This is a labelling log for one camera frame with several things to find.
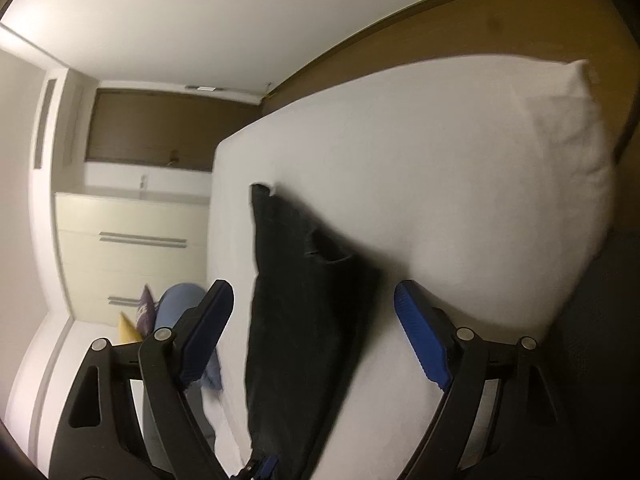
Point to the yellow cushion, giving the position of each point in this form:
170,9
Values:
129,332

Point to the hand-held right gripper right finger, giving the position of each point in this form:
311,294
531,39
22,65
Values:
419,332

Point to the light blue cloth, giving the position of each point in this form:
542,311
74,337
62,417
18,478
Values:
175,305

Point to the cream wardrobe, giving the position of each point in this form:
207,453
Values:
100,270

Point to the black pants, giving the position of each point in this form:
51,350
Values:
300,310

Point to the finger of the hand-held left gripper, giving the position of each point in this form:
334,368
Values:
264,470

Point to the purple cushion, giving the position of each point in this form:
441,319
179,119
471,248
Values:
146,310

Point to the white pillow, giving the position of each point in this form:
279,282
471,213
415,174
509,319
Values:
550,170

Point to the white wall vent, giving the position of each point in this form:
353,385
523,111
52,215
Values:
45,120

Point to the wooden headboard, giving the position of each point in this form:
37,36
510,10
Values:
450,25

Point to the brown door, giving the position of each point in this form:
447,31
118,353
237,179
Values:
150,125

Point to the white bed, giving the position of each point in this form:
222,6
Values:
350,150

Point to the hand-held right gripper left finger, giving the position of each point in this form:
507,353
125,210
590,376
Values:
206,327

